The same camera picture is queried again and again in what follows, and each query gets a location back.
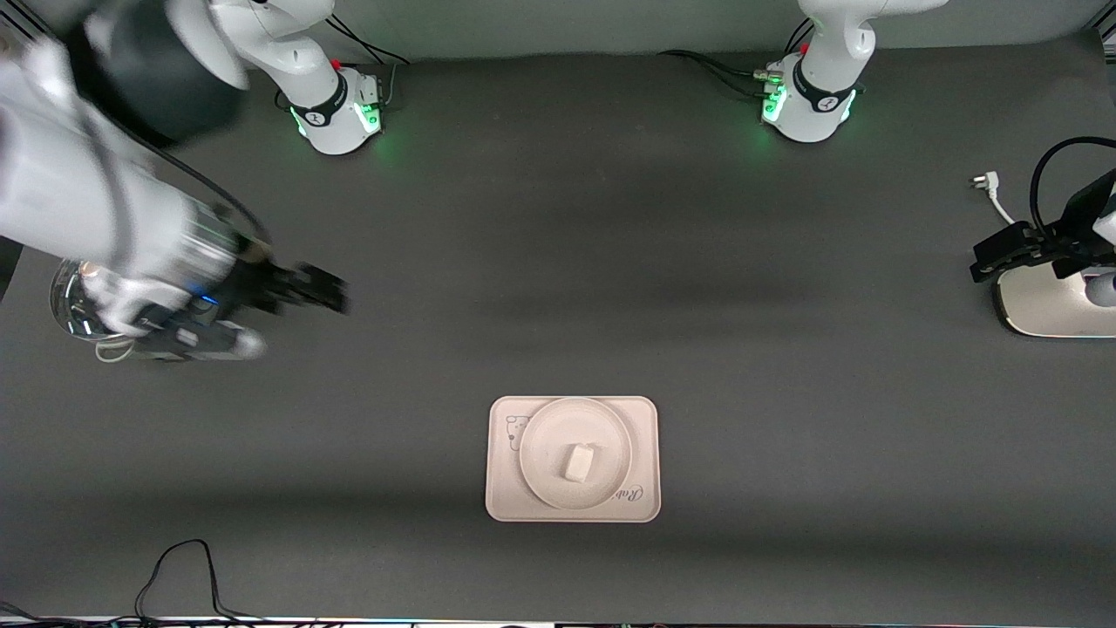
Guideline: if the round beige plate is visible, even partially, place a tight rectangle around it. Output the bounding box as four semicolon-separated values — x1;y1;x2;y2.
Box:
519;397;633;511

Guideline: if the beige tray with bear print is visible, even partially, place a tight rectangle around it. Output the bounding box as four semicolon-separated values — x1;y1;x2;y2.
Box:
485;395;662;523

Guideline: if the cream white toaster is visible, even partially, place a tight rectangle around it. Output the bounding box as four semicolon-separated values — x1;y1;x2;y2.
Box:
992;262;1116;338

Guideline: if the electric pot with glass lid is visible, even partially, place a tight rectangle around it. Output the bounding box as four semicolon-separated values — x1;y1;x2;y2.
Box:
50;260;140;364

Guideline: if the white toaster power cord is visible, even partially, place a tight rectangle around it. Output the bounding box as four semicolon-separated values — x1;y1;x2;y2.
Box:
970;172;1019;228

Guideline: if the black left arm wrist cable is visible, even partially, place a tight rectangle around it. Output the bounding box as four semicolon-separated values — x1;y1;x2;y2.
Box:
1031;137;1116;238

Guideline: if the black arm wrist cable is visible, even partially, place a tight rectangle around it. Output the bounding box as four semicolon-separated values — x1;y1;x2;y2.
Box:
1031;137;1116;238
131;131;273;249

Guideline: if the black right arm wrist cable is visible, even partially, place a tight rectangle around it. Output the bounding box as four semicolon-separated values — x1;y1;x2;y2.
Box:
131;131;273;249

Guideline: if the black right arm base cable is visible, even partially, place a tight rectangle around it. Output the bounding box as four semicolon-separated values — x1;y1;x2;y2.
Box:
327;13;411;110

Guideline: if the black arm base cable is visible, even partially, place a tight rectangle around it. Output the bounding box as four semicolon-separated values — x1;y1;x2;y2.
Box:
327;13;411;110
658;17;816;99

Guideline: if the thin black looped cable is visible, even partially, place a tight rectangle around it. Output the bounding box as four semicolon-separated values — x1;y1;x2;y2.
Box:
135;539;262;622

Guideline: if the black left arm base cable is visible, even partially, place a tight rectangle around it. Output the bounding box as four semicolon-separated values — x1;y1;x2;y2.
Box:
658;17;816;99

